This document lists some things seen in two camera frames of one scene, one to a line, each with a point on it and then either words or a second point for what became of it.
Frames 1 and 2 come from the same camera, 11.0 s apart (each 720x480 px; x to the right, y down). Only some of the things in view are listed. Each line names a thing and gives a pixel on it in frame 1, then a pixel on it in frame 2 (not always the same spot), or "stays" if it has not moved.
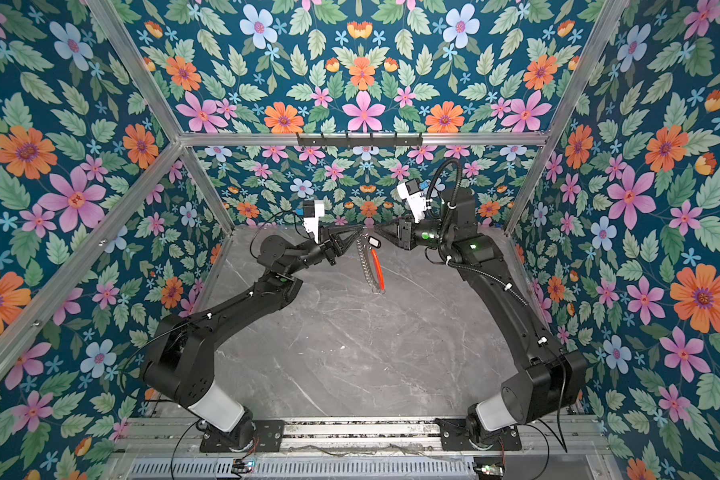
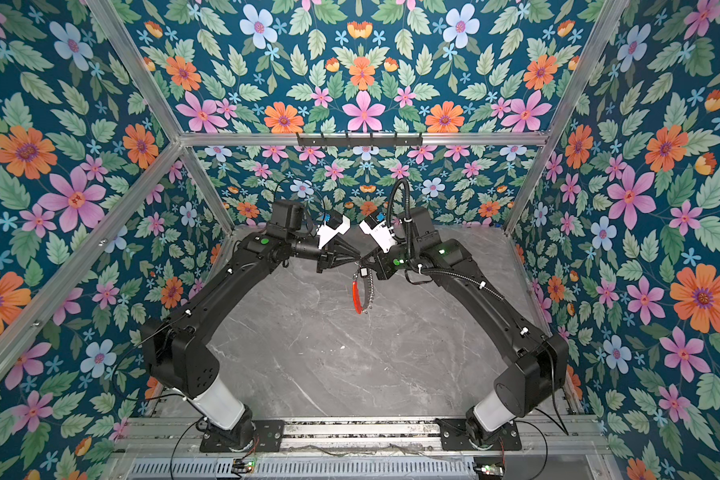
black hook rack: [349, 140] stays
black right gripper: [406, 235] to [378, 264]
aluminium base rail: [361, 438] stays
